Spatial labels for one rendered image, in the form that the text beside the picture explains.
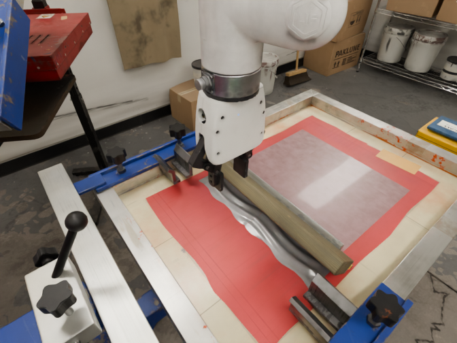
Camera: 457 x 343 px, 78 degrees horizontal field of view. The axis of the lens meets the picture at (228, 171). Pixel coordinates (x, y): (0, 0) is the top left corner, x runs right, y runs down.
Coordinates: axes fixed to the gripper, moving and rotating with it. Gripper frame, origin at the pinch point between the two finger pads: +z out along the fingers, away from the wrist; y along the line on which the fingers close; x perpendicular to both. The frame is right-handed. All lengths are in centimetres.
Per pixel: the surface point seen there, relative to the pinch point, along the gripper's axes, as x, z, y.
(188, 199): 13.6, 18.1, -1.0
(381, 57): 122, 90, 331
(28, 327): 0.3, 9.7, -34.2
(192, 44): 198, 56, 119
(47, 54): 87, 4, -9
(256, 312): -15.5, 17.8, -5.9
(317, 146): 7.5, 17.5, 39.6
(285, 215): -7.8, 9.8, 7.7
